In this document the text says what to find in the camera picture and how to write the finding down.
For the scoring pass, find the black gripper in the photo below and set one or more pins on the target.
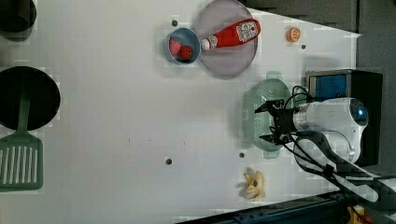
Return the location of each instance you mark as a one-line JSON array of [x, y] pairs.
[[283, 119]]

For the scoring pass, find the green oval strainer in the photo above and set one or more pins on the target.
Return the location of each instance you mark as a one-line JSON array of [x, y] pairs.
[[257, 124]]

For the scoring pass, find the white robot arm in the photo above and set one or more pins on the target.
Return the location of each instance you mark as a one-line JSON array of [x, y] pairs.
[[326, 138]]

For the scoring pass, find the peeled toy banana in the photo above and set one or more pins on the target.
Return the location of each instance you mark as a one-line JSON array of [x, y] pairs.
[[253, 186]]

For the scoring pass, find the grey round plate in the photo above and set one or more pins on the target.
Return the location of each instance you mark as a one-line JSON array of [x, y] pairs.
[[214, 17]]

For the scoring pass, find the orange slice toy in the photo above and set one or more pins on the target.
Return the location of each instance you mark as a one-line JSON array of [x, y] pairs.
[[293, 34]]

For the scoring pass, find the red ketchup bottle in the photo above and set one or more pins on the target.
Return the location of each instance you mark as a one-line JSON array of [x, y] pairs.
[[233, 35]]

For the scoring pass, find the red toy strawberry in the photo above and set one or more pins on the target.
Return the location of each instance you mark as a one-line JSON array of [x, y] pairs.
[[174, 46], [185, 53]]

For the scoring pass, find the blue small bowl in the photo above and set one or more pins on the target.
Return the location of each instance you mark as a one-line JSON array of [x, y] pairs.
[[188, 38]]

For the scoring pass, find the black utensil cup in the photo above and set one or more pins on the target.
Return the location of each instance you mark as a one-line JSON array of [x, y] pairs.
[[41, 90]]

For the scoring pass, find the green slotted spatula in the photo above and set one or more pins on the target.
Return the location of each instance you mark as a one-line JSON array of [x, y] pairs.
[[21, 156]]

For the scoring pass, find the black cylinder cup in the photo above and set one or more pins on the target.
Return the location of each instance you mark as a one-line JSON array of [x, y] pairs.
[[17, 15]]

